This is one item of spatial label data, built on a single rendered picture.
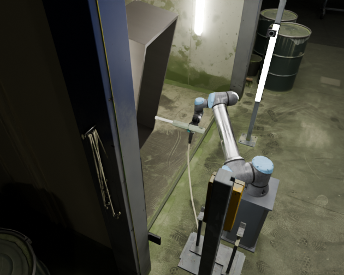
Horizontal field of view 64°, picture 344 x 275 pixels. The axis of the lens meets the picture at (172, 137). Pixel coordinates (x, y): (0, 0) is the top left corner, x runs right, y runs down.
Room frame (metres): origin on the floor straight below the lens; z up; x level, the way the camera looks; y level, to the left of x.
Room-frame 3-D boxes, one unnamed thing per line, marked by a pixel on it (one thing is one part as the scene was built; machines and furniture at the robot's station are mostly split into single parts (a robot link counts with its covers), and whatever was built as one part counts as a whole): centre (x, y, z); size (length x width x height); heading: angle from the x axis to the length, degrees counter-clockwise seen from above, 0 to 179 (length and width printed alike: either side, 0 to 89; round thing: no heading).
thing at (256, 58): (4.29, -1.32, 0.14); 0.31 x 0.29 x 0.28; 155
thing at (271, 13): (4.59, -1.68, 0.86); 0.54 x 0.54 x 0.01
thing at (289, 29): (3.94, -1.65, 0.86); 0.54 x 0.54 x 0.01
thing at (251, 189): (1.33, -0.64, 0.69); 0.19 x 0.19 x 0.10
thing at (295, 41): (3.94, -1.65, 0.44); 0.59 x 0.58 x 0.89; 169
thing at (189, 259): (0.70, -0.22, 0.78); 0.31 x 0.23 x 0.01; 65
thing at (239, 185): (0.62, -0.19, 1.42); 0.12 x 0.06 x 0.26; 65
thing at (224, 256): (0.72, -0.23, 0.95); 0.26 x 0.15 x 0.32; 65
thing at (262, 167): (1.32, -0.63, 0.83); 0.17 x 0.15 x 0.18; 101
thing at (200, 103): (2.28, -0.28, 0.73); 0.12 x 0.09 x 0.12; 101
